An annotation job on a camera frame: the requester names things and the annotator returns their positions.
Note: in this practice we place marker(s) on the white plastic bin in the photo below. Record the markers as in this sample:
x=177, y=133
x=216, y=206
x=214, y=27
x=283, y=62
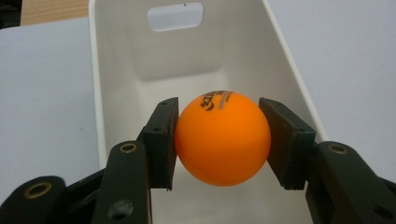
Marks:
x=124, y=62

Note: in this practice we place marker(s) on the wooden table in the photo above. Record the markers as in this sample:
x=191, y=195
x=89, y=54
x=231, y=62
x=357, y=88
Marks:
x=53, y=11

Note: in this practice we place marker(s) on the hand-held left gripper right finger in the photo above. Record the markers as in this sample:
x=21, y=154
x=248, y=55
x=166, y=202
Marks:
x=289, y=146

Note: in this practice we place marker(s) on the orange table tennis ball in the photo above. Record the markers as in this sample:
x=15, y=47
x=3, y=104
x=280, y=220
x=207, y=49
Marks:
x=222, y=140

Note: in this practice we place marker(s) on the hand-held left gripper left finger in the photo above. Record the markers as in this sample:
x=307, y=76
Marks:
x=160, y=146

